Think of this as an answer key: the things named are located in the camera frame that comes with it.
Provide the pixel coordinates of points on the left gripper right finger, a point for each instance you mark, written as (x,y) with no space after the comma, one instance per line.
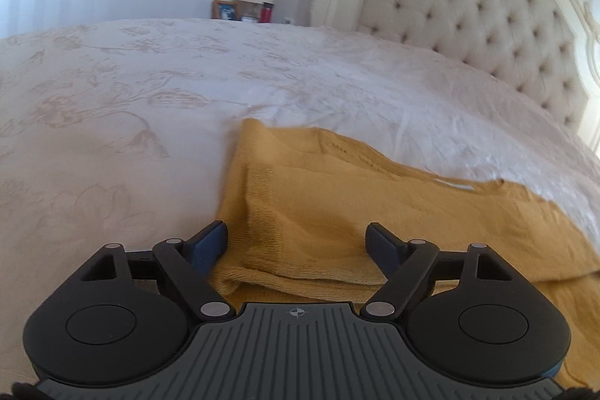
(407,267)

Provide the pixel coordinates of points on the yellow knit sweater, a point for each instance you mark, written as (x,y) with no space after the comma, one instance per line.
(297,202)

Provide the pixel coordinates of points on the red cylindrical container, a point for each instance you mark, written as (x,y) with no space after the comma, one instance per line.
(266,12)

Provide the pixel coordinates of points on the white floral bedspread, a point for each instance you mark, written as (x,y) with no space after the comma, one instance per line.
(124,132)

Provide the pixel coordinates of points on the cream tufted headboard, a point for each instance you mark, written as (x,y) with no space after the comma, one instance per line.
(548,50)

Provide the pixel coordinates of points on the wooden picture frame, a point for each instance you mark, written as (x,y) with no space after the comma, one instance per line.
(224,10)

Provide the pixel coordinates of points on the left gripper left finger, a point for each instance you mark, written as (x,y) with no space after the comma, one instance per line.
(184,269)

